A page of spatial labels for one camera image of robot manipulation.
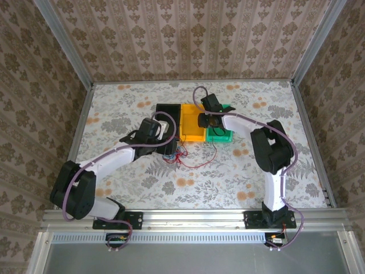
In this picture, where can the yellow plastic bin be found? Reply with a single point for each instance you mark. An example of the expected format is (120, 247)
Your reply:
(189, 125)

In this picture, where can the green plastic bin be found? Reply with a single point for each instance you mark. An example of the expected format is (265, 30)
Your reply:
(219, 139)

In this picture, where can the black plastic bin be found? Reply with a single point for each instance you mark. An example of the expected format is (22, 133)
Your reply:
(168, 109)

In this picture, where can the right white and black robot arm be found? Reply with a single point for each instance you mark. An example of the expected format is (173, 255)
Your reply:
(273, 148)

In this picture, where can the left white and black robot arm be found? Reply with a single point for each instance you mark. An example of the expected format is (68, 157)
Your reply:
(74, 188)

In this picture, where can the grey metal panel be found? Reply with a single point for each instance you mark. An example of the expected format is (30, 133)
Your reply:
(194, 259)

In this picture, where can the aluminium table end rail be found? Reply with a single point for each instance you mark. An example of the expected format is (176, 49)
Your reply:
(185, 82)

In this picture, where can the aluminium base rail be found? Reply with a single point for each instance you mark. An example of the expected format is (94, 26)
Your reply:
(194, 218)

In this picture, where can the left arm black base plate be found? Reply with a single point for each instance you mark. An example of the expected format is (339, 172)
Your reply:
(137, 219)

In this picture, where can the aluminium table side rail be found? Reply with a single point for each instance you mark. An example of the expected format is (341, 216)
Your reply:
(308, 128)
(82, 120)

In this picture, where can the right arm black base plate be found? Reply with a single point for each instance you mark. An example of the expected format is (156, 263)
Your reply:
(251, 219)

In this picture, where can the aluminium frame post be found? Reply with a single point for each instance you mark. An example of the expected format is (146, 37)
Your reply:
(317, 42)
(67, 42)

